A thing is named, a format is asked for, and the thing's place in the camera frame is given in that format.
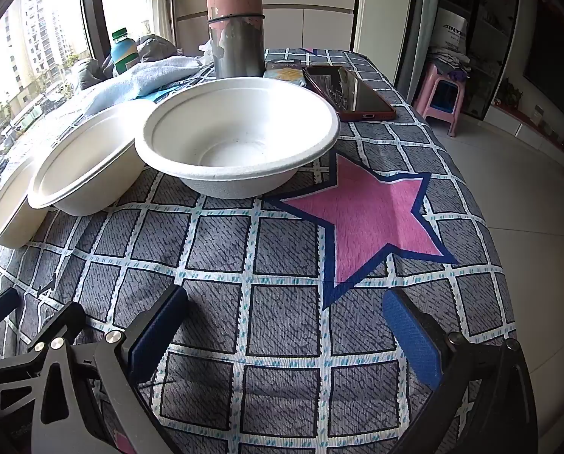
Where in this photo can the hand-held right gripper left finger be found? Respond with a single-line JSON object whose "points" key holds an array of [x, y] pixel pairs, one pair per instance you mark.
{"points": [[161, 328]]}

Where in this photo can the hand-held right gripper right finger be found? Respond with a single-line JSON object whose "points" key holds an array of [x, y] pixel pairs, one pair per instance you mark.
{"points": [[412, 335]]}

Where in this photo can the white paper bowl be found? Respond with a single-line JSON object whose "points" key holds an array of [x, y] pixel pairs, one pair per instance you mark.
{"points": [[234, 118], [83, 161], [7, 208]]}

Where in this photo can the star checked tablecloth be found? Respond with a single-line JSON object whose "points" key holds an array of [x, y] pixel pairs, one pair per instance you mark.
{"points": [[282, 269]]}

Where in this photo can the white low stand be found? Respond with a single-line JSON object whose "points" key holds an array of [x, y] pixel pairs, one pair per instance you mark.
{"points": [[523, 127]]}

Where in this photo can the pink plastic stool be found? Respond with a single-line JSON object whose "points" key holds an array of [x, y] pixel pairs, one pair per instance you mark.
{"points": [[428, 99]]}

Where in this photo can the smartphone in red case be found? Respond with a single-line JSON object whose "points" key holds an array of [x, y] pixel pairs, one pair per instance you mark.
{"points": [[357, 92]]}

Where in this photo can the light blue cloth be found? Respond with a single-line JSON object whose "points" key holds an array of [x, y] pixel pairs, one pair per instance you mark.
{"points": [[135, 80]]}

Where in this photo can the potted plant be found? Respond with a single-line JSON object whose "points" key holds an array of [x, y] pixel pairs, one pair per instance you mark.
{"points": [[508, 94]]}

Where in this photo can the green capped plastic bottle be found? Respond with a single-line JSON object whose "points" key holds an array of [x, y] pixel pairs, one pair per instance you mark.
{"points": [[125, 54]]}

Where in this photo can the folded clothes pile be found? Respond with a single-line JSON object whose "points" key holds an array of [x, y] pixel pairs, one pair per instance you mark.
{"points": [[447, 61]]}

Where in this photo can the crumpled white tissue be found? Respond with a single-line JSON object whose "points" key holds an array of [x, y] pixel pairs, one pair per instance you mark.
{"points": [[206, 52]]}

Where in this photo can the grey jacket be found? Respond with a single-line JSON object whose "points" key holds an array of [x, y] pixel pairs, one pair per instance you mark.
{"points": [[156, 47]]}

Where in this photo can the white printed bag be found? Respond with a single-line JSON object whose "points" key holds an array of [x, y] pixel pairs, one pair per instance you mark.
{"points": [[452, 33]]}

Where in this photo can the black television screen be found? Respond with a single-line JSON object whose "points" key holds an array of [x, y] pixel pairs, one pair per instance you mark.
{"points": [[561, 66]]}

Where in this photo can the dark glass cabinet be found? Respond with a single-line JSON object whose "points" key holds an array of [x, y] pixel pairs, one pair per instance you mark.
{"points": [[494, 19]]}

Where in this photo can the pink and grey thermos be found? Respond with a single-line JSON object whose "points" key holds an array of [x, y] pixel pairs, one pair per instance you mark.
{"points": [[234, 9]]}

